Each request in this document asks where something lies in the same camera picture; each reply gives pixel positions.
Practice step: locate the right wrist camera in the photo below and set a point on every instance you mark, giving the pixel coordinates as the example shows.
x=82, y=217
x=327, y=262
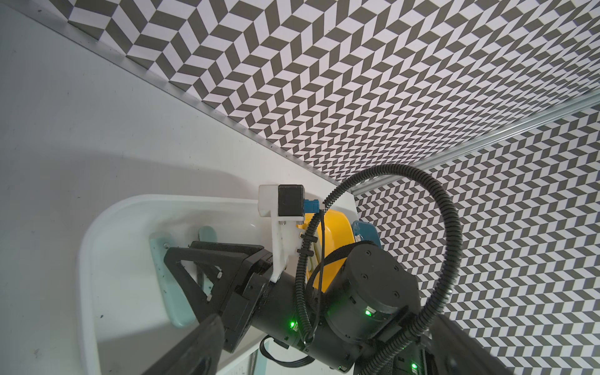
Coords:
x=286, y=206

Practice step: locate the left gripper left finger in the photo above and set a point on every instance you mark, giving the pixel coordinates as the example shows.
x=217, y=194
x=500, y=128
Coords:
x=198, y=353

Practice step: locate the dark teal storage box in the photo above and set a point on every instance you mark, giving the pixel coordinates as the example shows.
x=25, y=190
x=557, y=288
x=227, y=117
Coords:
x=366, y=232

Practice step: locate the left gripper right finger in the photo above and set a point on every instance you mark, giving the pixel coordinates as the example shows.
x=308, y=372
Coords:
x=455, y=352

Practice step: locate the yellow storage box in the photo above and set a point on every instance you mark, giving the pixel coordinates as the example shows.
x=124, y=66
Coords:
x=338, y=233

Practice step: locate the white storage box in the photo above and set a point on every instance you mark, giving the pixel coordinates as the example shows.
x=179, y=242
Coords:
x=124, y=326

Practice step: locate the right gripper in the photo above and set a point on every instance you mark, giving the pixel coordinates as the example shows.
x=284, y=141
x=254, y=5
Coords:
x=233, y=281

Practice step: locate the mint fruit knife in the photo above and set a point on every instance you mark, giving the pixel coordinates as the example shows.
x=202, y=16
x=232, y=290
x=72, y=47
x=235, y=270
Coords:
x=207, y=234
x=176, y=304

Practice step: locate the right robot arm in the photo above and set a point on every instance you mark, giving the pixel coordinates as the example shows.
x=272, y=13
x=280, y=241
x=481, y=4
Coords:
x=355, y=311

